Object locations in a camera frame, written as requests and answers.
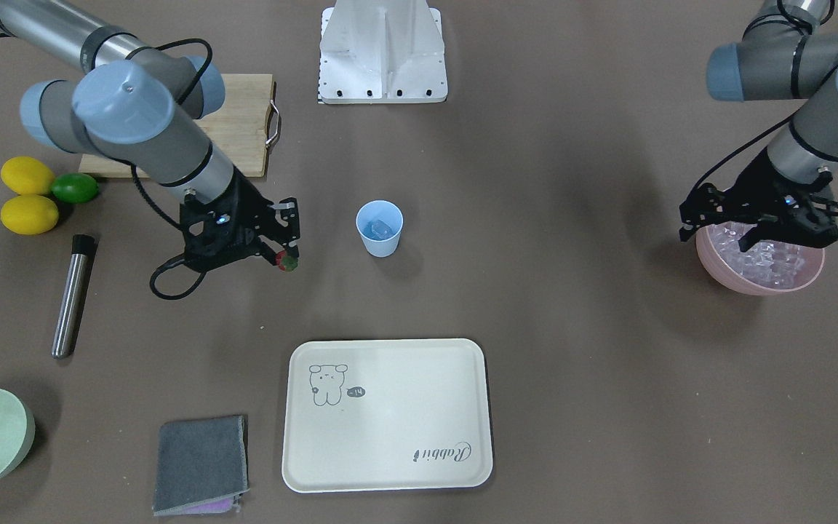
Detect green lime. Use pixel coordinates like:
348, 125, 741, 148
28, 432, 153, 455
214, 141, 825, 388
50, 172, 99, 205

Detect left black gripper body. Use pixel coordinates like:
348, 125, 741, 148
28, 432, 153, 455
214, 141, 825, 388
717, 152, 838, 247

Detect grey folded cloth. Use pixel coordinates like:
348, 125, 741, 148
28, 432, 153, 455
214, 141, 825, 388
152, 415, 249, 517

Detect red strawberry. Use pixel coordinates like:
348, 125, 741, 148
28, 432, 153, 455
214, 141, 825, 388
275, 251, 298, 272

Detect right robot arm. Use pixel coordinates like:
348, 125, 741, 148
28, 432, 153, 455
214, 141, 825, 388
0, 1, 300, 274

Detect ice cube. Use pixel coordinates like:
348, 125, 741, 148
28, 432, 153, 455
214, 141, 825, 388
364, 219, 395, 242

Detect light blue plastic cup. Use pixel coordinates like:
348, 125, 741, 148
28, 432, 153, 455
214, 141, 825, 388
355, 200, 404, 258

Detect pink bowl of ice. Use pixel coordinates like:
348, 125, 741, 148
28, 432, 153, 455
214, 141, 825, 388
694, 222, 827, 296

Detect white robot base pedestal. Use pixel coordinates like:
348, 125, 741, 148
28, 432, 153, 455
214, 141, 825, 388
317, 1, 449, 104

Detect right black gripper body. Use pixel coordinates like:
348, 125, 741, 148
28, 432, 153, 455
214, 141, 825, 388
180, 170, 282, 273

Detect yellow lemon near lime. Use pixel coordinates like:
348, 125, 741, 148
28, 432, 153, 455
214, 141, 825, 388
0, 156, 55, 196

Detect cream rabbit tray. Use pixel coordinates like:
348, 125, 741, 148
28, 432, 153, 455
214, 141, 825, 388
282, 338, 493, 493

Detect wooden cutting board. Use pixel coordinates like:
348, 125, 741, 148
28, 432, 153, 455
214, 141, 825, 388
79, 74, 282, 178

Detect yellow lemon outer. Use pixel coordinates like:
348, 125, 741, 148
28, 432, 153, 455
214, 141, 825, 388
0, 194, 60, 235

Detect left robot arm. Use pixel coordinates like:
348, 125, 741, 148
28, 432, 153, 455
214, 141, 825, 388
681, 1, 838, 252

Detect steel muddler black tip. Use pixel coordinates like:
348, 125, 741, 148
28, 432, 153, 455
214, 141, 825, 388
51, 234, 97, 360

